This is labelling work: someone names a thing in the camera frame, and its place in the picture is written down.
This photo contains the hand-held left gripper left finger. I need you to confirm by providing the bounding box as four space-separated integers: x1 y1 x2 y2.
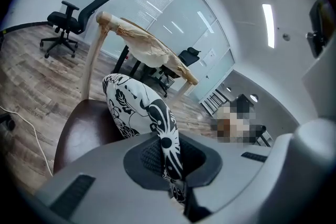
34 132 186 224

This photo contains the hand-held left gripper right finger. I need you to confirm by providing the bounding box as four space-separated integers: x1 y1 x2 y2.
180 133 274 224

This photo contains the wooden chair with brown seat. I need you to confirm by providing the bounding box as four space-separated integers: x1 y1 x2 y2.
53 10 200 175

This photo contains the black and white patterned cushion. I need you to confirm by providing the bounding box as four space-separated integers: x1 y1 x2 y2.
102 73 190 208

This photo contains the black mesh office chair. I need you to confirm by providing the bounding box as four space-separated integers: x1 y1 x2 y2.
39 0 121 59
156 47 202 98

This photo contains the white rack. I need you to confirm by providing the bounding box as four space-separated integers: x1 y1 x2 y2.
198 83 229 116

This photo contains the black caster base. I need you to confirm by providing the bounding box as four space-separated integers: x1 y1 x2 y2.
0 112 16 132

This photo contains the white counter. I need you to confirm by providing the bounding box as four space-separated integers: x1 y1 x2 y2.
301 40 336 124

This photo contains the black-legged desk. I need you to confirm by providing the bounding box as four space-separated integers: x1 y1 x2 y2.
111 44 184 81

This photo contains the long ceiling light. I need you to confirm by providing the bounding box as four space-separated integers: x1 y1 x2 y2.
261 3 276 49

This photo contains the black monitor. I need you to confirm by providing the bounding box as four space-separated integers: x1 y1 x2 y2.
306 0 329 59

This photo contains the white window blind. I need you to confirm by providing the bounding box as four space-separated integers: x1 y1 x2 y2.
134 0 176 25

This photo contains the white floor cable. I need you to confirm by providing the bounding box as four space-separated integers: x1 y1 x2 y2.
0 105 55 177

